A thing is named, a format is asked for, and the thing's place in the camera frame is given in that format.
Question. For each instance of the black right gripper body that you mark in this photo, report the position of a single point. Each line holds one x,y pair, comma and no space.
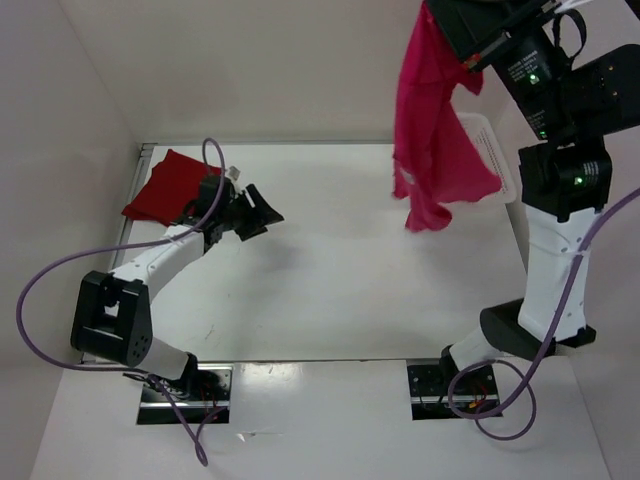
527,56

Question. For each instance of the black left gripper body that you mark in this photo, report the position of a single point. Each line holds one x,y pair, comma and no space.
237,211

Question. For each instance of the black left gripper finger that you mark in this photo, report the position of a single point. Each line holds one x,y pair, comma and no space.
261,208
251,228

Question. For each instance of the dark red t shirt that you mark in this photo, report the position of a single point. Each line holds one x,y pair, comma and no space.
173,183

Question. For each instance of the magenta t shirt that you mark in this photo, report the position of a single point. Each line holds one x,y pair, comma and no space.
434,161

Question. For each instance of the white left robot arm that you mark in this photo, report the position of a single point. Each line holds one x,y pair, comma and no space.
113,318

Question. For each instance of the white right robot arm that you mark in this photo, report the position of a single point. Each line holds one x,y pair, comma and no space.
565,176

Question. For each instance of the white plastic basket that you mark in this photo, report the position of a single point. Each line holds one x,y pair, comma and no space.
480,132

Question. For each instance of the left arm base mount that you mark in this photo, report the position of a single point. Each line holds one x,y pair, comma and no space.
195,406

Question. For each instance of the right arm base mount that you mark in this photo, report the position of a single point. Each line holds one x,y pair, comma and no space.
475,393

